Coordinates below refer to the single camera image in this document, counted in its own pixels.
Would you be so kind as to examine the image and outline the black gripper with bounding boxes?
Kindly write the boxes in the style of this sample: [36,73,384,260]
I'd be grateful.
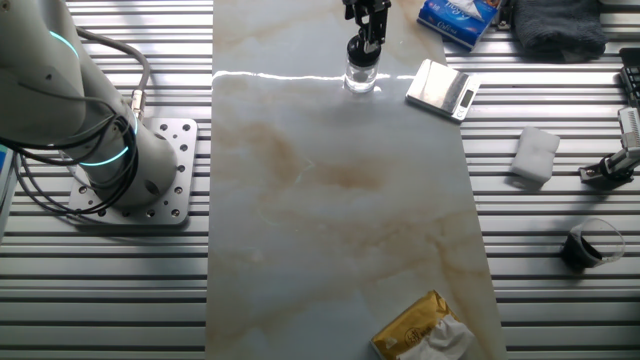
[342,0,393,55]

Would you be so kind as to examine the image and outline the black lid with white applicator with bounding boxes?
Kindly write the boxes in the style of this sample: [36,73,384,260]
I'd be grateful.
[345,33,383,68]

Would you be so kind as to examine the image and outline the clear glass jar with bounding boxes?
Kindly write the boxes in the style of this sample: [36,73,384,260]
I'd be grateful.
[343,57,380,95]

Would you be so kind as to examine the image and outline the blue tissue pack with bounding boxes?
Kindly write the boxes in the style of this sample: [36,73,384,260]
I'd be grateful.
[417,0,501,51]

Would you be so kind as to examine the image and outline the silver digital pocket scale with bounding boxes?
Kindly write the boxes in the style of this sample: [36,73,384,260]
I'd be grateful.
[404,58,482,123]

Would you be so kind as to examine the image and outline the dark grey towel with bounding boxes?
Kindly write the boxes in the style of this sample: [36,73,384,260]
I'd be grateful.
[512,0,610,64]

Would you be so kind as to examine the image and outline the small black object in cup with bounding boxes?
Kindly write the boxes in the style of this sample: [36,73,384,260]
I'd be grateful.
[560,233,604,274]

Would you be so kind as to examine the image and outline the clear plastic cup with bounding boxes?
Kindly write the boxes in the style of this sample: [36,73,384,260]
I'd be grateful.
[559,218,626,274]

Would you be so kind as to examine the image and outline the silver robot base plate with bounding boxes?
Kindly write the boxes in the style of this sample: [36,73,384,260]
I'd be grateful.
[66,117,199,226]

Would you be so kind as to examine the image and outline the thick grey robot cable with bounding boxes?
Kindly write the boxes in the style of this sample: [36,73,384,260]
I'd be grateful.
[77,27,151,121]

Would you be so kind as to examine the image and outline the black base cables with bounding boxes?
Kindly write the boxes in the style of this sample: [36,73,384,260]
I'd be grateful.
[0,113,140,217]

